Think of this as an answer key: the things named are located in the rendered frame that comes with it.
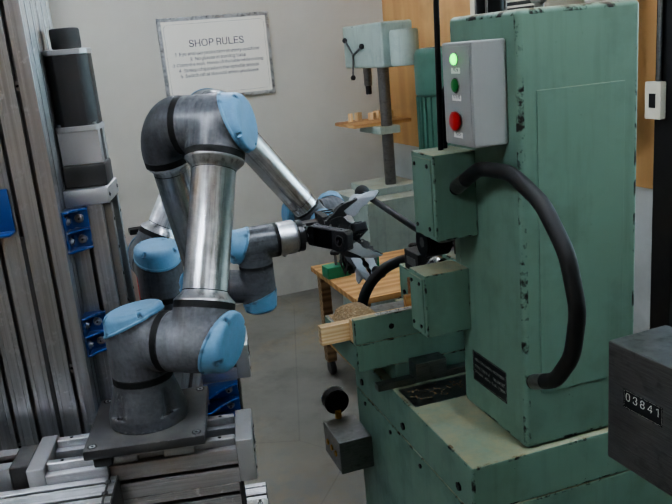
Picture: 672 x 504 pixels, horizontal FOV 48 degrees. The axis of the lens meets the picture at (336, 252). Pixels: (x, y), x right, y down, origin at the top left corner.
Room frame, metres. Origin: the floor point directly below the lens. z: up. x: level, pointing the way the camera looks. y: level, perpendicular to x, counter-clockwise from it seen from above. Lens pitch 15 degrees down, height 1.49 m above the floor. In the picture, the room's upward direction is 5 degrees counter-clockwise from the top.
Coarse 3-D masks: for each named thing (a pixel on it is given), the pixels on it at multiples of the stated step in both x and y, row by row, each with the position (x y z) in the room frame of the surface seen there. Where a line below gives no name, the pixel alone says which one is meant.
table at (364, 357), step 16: (384, 304) 1.68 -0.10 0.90; (400, 304) 1.67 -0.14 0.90; (400, 336) 1.47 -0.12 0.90; (416, 336) 1.48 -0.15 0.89; (448, 336) 1.51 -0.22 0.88; (352, 352) 1.47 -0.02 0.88; (368, 352) 1.45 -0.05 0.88; (384, 352) 1.46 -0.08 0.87; (400, 352) 1.47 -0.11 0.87; (416, 352) 1.48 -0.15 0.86; (432, 352) 1.49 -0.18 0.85; (368, 368) 1.45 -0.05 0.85
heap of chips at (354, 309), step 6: (342, 306) 1.60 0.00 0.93; (348, 306) 1.59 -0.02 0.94; (354, 306) 1.58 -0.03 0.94; (360, 306) 1.58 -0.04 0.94; (366, 306) 1.59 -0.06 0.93; (336, 312) 1.60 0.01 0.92; (342, 312) 1.58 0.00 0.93; (348, 312) 1.56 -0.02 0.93; (354, 312) 1.55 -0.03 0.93; (360, 312) 1.55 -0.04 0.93; (366, 312) 1.55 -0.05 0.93; (372, 312) 1.56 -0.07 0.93; (336, 318) 1.59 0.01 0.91; (342, 318) 1.56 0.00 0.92; (348, 318) 1.54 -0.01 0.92
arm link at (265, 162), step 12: (264, 144) 1.96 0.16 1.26; (252, 156) 1.94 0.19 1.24; (264, 156) 1.95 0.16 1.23; (276, 156) 1.97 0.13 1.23; (252, 168) 1.97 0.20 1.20; (264, 168) 1.95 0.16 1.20; (276, 168) 1.96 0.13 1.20; (288, 168) 1.99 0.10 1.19; (264, 180) 1.97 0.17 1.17; (276, 180) 1.96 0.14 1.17; (288, 180) 1.97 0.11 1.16; (300, 180) 2.01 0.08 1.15; (276, 192) 1.98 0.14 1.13; (288, 192) 1.97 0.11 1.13; (300, 192) 1.98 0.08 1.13; (288, 204) 1.99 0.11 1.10; (300, 204) 1.98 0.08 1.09; (312, 204) 1.99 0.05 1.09; (300, 216) 1.99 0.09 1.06; (312, 216) 1.98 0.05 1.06
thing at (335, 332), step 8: (344, 320) 1.49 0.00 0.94; (320, 328) 1.46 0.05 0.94; (328, 328) 1.46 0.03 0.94; (336, 328) 1.47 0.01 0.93; (344, 328) 1.47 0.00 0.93; (320, 336) 1.46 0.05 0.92; (328, 336) 1.46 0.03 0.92; (336, 336) 1.47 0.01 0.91; (344, 336) 1.47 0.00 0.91; (328, 344) 1.46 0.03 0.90
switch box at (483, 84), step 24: (456, 48) 1.21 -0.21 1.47; (480, 48) 1.17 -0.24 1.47; (504, 48) 1.18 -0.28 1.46; (480, 72) 1.17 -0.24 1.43; (504, 72) 1.18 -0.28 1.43; (480, 96) 1.17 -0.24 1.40; (504, 96) 1.18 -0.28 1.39; (480, 120) 1.17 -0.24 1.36; (504, 120) 1.18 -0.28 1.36; (480, 144) 1.17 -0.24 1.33
